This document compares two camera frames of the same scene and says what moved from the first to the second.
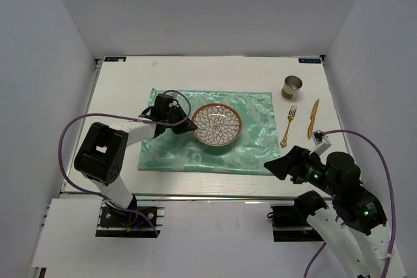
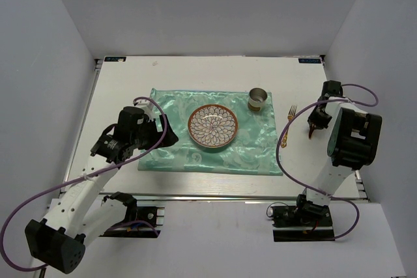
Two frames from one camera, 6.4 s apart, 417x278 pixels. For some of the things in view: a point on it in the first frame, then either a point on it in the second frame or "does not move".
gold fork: [290, 117] does not move
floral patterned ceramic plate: [218, 124] does not move
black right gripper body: [309, 169] to [320, 119]
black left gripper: [186, 126] to [169, 139]
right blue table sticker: [309, 60] does not move
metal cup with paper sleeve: [291, 87] to [257, 96]
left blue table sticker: [120, 59] does not move
